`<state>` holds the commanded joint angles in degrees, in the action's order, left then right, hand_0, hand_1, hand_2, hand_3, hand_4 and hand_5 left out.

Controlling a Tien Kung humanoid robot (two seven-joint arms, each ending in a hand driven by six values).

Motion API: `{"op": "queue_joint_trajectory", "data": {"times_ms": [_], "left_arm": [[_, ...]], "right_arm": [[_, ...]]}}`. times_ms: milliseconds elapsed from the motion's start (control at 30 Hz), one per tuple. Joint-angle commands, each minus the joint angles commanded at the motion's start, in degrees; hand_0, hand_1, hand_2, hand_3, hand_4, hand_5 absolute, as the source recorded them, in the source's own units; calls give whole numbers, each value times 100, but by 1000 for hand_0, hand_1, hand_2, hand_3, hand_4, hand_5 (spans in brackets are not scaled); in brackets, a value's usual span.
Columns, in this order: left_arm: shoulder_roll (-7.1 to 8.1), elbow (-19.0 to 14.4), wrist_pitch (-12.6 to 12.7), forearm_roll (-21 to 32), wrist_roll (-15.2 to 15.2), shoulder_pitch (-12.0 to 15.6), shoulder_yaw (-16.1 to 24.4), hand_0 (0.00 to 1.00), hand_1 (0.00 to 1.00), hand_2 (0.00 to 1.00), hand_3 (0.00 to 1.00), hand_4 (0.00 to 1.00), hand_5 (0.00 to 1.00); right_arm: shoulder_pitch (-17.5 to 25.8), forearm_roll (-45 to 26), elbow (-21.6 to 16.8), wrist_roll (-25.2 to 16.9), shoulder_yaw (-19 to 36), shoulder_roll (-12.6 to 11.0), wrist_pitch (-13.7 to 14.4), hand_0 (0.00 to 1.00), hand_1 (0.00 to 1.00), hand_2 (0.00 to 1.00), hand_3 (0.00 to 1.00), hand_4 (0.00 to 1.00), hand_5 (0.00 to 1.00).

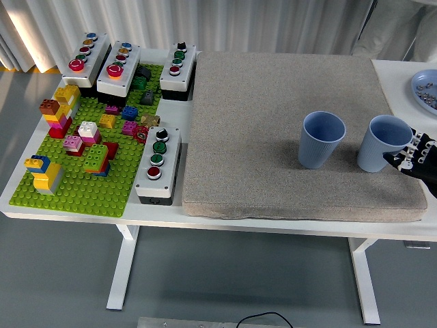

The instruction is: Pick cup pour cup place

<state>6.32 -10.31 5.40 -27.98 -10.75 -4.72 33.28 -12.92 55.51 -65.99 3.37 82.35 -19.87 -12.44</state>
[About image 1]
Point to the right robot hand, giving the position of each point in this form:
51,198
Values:
425,167

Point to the blue ribbed plastic cup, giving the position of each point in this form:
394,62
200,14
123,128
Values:
315,153
370,153

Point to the blue plate with metal nuts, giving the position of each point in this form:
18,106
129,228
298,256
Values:
421,77

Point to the white table leg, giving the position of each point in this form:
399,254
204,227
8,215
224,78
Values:
363,280
123,266

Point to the person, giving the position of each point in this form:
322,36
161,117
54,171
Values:
392,30

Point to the grey-brown fabric mat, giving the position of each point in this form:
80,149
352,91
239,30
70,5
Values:
256,136

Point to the white pleated curtain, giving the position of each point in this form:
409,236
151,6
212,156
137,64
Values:
239,24

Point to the four-button white control box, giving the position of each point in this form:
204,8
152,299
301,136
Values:
182,73
170,160

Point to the brass pipe fitting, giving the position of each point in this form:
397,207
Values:
150,120

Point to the grey building brick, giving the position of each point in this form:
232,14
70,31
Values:
147,98

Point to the red valve handwheel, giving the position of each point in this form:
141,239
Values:
140,134

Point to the dark grey curved part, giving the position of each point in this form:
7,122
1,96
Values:
145,72

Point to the dark green building brick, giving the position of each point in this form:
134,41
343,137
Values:
139,83

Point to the blue building brick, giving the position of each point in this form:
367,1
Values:
129,113

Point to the five-button white control box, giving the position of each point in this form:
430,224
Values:
128,68
90,65

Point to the red building brick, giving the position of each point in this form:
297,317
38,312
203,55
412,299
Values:
112,150

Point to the small magenta building brick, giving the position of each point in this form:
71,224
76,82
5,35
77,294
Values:
112,110

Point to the yellow building brick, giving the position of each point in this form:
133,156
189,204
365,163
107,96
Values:
107,121

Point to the green orange blue brick stack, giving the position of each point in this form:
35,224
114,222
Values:
95,157

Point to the green studded building baseplate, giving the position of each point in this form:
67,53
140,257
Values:
78,194

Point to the pink white red brick stack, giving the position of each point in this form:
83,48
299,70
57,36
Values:
73,143

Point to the yellow white brick stack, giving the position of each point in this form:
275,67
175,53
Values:
66,94

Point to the brown yellow red brick tower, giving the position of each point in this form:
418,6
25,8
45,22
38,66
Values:
58,124

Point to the blue yellow grey brick stack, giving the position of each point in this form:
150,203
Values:
48,177

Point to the grey under-table bracket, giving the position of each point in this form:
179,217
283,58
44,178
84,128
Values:
417,245

